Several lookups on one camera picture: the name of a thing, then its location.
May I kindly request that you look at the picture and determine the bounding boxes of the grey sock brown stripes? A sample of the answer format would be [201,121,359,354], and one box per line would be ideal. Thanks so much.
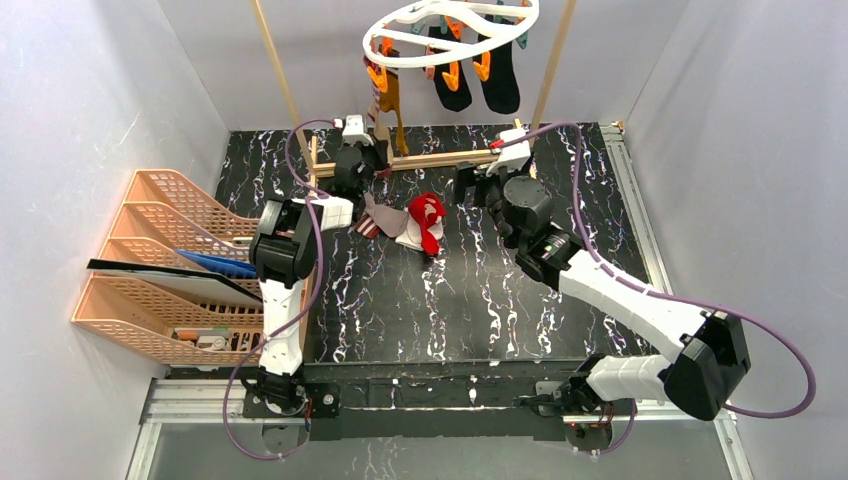
[353,193,410,239]

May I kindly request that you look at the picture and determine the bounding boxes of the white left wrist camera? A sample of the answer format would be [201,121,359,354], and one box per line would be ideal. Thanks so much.
[332,114,375,146]

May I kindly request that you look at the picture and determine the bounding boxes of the beige purple striped sock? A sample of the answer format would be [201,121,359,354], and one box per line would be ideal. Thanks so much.
[362,56,394,162]

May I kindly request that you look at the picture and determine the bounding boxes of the white sock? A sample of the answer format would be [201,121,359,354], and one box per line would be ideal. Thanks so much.
[395,220,444,253]

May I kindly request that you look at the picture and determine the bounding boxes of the peach mesh file rack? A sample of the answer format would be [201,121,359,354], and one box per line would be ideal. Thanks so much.
[71,168,313,368]

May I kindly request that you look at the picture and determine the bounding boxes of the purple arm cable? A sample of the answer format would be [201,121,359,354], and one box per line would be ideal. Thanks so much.
[221,117,346,462]
[490,120,817,457]

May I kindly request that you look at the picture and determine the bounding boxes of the mustard yellow sock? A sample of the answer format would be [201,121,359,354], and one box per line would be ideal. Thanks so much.
[378,71,409,156]

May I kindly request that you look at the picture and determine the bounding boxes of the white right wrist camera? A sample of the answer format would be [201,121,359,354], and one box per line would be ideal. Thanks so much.
[485,128,531,177]

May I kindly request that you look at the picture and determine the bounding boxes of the white round clip hanger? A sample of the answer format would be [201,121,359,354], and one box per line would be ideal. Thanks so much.
[362,0,540,69]

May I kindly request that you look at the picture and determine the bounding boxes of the black white folder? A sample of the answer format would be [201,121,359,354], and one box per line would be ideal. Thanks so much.
[86,258,263,308]

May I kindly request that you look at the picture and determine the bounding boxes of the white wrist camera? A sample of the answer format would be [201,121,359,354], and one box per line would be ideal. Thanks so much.
[485,128,531,177]
[332,114,375,146]

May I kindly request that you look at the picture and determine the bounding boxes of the orange clothes peg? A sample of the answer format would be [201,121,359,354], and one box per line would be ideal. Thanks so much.
[366,63,389,93]

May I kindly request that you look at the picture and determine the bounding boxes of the wooden hanging rack frame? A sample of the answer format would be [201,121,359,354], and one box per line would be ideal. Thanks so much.
[252,1,585,191]

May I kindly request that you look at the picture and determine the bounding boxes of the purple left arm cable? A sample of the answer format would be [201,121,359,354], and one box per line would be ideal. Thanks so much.
[221,117,346,462]

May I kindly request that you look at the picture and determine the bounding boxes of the black sock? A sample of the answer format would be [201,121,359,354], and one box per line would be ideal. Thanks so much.
[426,26,472,112]
[472,41,521,115]

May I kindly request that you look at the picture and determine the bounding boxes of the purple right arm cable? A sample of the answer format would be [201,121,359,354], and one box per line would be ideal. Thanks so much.
[490,120,817,457]

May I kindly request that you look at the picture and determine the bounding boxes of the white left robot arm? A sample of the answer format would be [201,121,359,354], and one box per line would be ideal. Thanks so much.
[242,140,390,416]

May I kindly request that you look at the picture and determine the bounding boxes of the red bear sock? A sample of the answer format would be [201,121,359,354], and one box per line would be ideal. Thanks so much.
[407,192,446,256]

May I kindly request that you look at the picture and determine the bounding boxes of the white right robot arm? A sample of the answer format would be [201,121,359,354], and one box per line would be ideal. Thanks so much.
[454,162,751,421]

